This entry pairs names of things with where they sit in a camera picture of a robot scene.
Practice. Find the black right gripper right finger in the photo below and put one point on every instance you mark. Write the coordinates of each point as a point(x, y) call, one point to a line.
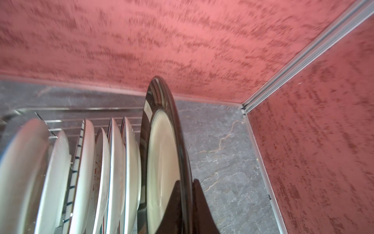
point(203, 222)

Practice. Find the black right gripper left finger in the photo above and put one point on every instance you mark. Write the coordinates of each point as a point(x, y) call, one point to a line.
point(172, 220)

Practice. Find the brown rimmed cream plate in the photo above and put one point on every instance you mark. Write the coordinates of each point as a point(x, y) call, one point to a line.
point(165, 163)

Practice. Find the white sunburst pattern plate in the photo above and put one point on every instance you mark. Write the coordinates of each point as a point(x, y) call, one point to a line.
point(116, 198)

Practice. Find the white blue striped plate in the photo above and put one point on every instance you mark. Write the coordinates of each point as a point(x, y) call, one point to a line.
point(99, 194)

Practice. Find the white red rimmed plate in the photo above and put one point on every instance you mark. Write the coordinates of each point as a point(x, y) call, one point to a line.
point(79, 189)

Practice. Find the white plate blue rim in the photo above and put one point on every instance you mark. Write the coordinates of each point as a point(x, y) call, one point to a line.
point(54, 189)

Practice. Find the white rear sunburst plate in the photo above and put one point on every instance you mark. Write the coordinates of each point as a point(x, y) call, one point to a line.
point(22, 168)

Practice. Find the metal wire dish rack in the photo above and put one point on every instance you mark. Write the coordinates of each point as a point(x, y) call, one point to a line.
point(12, 122)

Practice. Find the aluminium right corner post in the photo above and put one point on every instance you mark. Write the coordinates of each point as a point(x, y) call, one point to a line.
point(350, 19)

